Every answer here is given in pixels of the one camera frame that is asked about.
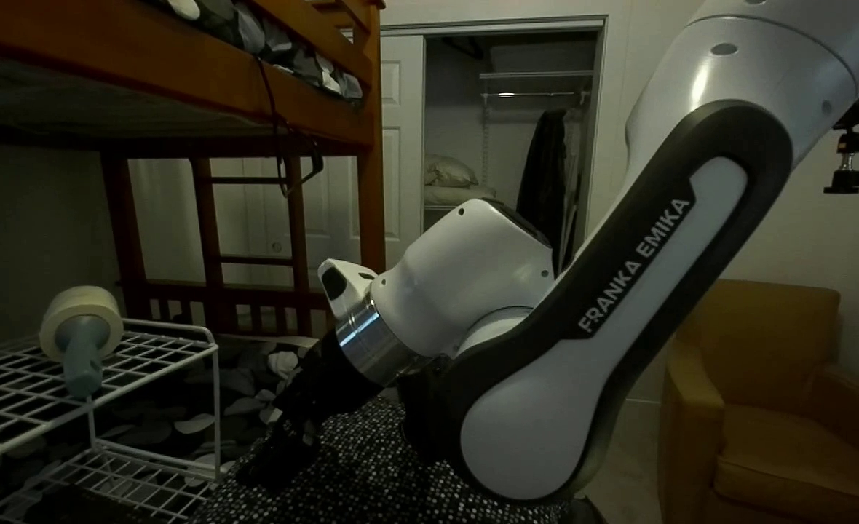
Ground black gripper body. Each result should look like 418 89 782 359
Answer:
274 333 385 441

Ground black polka-dot blanket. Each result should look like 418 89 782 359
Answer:
162 0 367 105
96 339 336 476

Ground black white-speckled cloth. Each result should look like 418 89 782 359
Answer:
192 388 585 524

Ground white lint roller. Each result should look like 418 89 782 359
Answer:
35 282 128 403

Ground folded white bedding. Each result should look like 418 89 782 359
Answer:
421 154 484 212

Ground white closet door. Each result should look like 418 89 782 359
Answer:
379 33 427 271

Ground dark hanging garment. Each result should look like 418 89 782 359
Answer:
516 107 585 266

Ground white closet shelf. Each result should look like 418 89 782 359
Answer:
475 67 597 100

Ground yellow upholstered armchair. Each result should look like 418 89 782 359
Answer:
658 276 859 524

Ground white wire rack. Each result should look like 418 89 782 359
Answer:
0 317 223 524

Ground black hanging cable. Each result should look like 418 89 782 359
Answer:
251 52 326 201

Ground wooden bunk bed frame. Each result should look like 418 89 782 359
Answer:
0 0 389 343

